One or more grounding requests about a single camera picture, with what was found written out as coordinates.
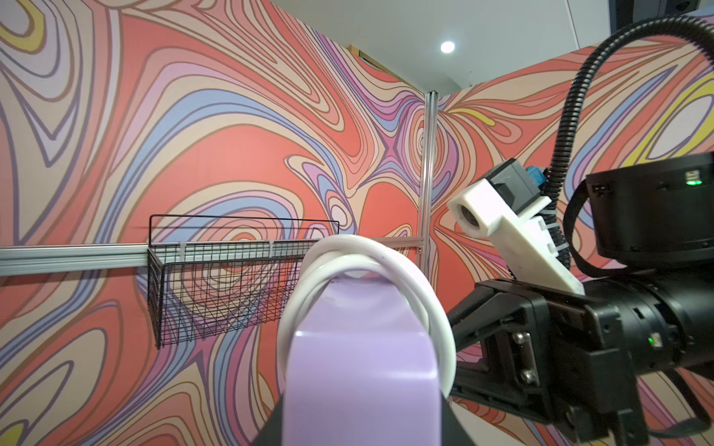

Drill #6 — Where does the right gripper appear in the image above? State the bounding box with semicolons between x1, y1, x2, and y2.
448;280;679;445

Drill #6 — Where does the aluminium frame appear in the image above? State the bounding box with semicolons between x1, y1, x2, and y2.
1;91;439;277

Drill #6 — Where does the purple power strip with cord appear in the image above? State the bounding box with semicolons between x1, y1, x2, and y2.
276;235;456;445

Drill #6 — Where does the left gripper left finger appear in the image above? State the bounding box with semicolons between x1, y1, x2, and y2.
251;395;284;446

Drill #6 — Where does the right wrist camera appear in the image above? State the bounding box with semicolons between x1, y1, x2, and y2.
448;159;584;295

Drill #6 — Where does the black wire basket back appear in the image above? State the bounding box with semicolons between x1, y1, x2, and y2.
147;214;340;349

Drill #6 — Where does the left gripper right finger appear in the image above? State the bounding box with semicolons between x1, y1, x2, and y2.
440;394;476;446

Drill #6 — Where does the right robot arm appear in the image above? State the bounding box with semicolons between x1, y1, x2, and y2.
446;15;713;445

